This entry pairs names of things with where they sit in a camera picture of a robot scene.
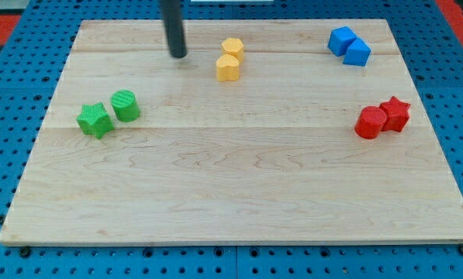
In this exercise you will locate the red star block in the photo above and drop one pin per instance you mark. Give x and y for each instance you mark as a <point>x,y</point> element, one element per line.
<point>397,114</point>

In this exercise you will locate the green star block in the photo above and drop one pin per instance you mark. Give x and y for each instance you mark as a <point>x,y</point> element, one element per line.
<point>94,120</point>

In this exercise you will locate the black cylindrical robot arm rod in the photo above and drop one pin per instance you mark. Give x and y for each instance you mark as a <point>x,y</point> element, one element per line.
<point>173,26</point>

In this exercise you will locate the red cylinder block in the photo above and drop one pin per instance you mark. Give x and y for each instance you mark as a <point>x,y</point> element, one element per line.
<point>370,122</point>

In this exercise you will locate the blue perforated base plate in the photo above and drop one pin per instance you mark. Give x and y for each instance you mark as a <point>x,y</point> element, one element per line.
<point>31,63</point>

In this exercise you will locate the yellow hexagon block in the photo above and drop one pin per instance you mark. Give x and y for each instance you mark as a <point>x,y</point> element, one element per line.
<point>234,47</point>

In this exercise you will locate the green cylinder block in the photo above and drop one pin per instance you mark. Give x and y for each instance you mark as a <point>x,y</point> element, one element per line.
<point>125,106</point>

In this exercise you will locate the blue pentagon block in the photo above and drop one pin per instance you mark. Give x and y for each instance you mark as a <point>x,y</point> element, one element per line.
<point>357,53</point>

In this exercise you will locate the light wooden board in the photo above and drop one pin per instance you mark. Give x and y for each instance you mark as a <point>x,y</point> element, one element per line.
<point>269,159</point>

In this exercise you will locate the yellow heart block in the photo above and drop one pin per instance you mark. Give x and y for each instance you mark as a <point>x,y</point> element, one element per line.
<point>227,68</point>

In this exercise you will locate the blue cube block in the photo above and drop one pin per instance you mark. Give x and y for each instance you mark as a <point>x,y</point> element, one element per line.
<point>340,39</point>

